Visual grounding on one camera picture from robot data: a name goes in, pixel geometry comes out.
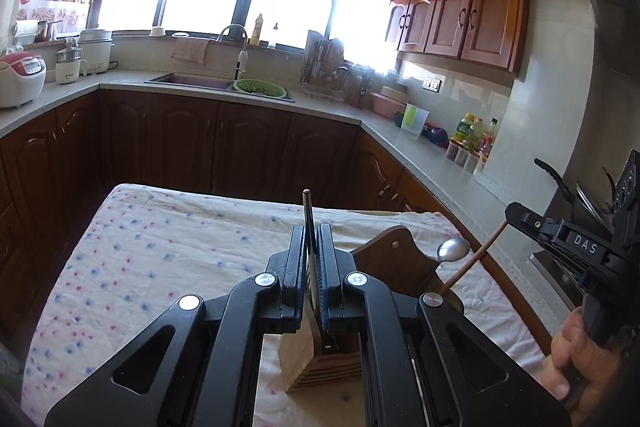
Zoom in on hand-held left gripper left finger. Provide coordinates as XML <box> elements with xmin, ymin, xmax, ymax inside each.
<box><xmin>44</xmin><ymin>225</ymin><xmax>308</xmax><ymax>427</ymax></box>

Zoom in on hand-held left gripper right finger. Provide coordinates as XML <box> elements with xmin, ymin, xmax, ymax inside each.
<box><xmin>317</xmin><ymin>225</ymin><xmax>572</xmax><ymax>427</ymax></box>

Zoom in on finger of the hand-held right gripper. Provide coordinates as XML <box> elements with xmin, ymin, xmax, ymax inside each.
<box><xmin>505</xmin><ymin>202</ymin><xmax>567</xmax><ymax>241</ymax></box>

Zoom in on long metal chopstick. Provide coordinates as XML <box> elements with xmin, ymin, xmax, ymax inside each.
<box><xmin>302</xmin><ymin>190</ymin><xmax>317</xmax><ymax>308</ymax></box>

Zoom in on wooden utensil holder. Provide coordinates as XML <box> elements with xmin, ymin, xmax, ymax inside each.
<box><xmin>277</xmin><ymin>226</ymin><xmax>468</xmax><ymax>394</ymax></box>

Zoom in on long wooden chopstick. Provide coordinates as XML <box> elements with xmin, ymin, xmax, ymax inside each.
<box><xmin>438</xmin><ymin>223</ymin><xmax>507</xmax><ymax>297</ymax></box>

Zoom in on metal spoon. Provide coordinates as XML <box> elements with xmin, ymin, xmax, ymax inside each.
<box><xmin>434</xmin><ymin>238</ymin><xmax>472</xmax><ymax>280</ymax></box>

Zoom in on person's right hand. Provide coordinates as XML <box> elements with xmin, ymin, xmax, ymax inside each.
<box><xmin>542</xmin><ymin>306</ymin><xmax>640</xmax><ymax>427</ymax></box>

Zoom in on black wok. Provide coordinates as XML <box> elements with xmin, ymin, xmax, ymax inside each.
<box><xmin>534</xmin><ymin>158</ymin><xmax>621</xmax><ymax>228</ymax></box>

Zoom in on row of white spice jars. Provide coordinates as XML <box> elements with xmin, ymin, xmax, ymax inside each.
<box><xmin>447</xmin><ymin>139</ymin><xmax>488</xmax><ymax>172</ymax></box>

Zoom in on pale cooking oil bottle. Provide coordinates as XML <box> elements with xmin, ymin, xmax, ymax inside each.
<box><xmin>470</xmin><ymin>117</ymin><xmax>487</xmax><ymax>152</ymax></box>

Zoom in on yellow cooking oil bottle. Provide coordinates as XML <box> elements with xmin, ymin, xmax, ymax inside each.
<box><xmin>456</xmin><ymin>113</ymin><xmax>476</xmax><ymax>148</ymax></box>

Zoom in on blue and red container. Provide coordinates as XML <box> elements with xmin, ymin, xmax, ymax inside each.
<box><xmin>422</xmin><ymin>124</ymin><xmax>449</xmax><ymax>148</ymax></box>

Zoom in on floral white tablecloth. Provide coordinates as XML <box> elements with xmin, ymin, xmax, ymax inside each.
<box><xmin>22</xmin><ymin>183</ymin><xmax>551</xmax><ymax>427</ymax></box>

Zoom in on grey stone countertop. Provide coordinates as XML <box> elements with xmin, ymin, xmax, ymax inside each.
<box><xmin>0</xmin><ymin>68</ymin><xmax>551</xmax><ymax>258</ymax></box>

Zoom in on clear measuring cup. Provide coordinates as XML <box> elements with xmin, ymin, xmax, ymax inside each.
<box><xmin>402</xmin><ymin>103</ymin><xmax>430</xmax><ymax>138</ymax></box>

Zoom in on dark wooden base cabinets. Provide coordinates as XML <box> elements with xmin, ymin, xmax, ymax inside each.
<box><xmin>0</xmin><ymin>87</ymin><xmax>451</xmax><ymax>308</ymax></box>

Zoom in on pink plastic basin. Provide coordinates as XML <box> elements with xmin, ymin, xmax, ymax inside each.
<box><xmin>371</xmin><ymin>85</ymin><xmax>408</xmax><ymax>115</ymax></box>

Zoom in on green colander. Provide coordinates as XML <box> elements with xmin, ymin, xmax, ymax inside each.
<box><xmin>233</xmin><ymin>79</ymin><xmax>288</xmax><ymax>98</ymax></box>

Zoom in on steel kitchen sink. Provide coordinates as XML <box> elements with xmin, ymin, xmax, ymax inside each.
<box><xmin>145</xmin><ymin>73</ymin><xmax>296</xmax><ymax>102</ymax></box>

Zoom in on steel range hood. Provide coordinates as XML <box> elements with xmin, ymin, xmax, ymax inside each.
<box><xmin>574</xmin><ymin>0</ymin><xmax>640</xmax><ymax>78</ymax></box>

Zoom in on chrome kitchen faucet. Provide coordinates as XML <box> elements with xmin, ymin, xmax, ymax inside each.
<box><xmin>216</xmin><ymin>24</ymin><xmax>251</xmax><ymax>80</ymax></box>

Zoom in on pink checked dish cloth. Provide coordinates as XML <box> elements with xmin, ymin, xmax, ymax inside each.
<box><xmin>171</xmin><ymin>38</ymin><xmax>211</xmax><ymax>65</ymax></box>

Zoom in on white steamer pot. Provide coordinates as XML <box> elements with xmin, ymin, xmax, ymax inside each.
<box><xmin>77</xmin><ymin>27</ymin><xmax>116</xmax><ymax>75</ymax></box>

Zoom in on white juicer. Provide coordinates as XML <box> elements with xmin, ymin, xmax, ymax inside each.
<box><xmin>55</xmin><ymin>38</ymin><xmax>88</xmax><ymax>85</ymax></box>

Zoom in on white and red rice cooker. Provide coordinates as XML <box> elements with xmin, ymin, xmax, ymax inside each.
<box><xmin>0</xmin><ymin>52</ymin><xmax>47</xmax><ymax>108</ymax></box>

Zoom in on paper towel roll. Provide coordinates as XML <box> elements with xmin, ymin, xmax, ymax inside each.
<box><xmin>15</xmin><ymin>19</ymin><xmax>38</xmax><ymax>44</ymax></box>

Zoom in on wire dish rack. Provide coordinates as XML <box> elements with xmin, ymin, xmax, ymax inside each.
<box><xmin>300</xmin><ymin>29</ymin><xmax>351</xmax><ymax>102</ymax></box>

